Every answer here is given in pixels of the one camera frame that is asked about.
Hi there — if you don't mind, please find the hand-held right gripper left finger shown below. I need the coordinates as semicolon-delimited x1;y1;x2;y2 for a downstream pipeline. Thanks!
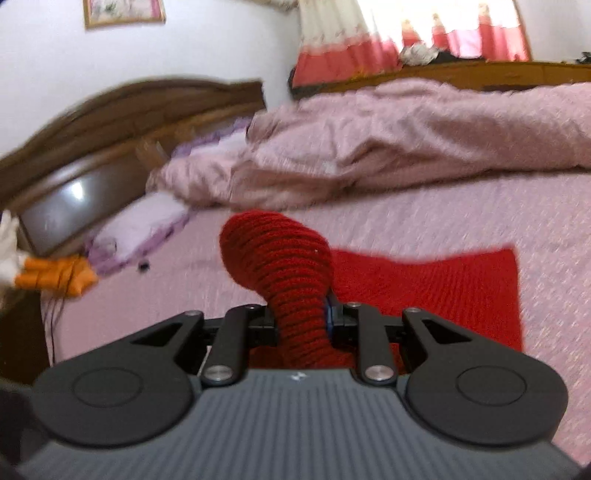
130;304;279;387

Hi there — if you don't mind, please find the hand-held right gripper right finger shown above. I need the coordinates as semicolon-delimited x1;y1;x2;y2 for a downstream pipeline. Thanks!
324;295;483;387

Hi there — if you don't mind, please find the red knitted sweater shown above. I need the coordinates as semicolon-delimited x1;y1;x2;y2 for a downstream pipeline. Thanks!
219;210;525;370

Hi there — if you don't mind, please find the pile of clothes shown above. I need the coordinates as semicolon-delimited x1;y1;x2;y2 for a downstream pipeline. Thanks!
399;42;458;65

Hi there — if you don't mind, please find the purple ruffled pillow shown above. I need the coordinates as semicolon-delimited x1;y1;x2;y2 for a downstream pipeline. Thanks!
87;191;195;278
173;117;254;160

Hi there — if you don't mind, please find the pink floral bed sheet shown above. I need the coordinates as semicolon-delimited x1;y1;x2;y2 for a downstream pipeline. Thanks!
41;168;591;467

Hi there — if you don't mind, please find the pink quilt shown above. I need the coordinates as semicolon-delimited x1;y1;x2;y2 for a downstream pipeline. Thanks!
148;78;591;210

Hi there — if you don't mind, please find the orange and white object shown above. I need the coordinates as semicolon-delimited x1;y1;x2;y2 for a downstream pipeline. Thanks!
0;210;100;296

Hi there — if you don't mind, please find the wooden headboard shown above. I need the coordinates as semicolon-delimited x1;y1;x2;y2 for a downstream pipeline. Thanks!
0;78;267;259

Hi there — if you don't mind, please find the pink and white curtain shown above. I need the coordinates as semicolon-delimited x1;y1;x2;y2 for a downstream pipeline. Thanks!
291;0;532;90

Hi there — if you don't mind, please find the wooden cabinet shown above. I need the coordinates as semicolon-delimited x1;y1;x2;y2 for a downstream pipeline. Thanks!
288;60;591;100

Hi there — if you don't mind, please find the framed wall picture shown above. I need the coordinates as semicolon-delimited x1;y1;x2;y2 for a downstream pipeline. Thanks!
83;0;167;29

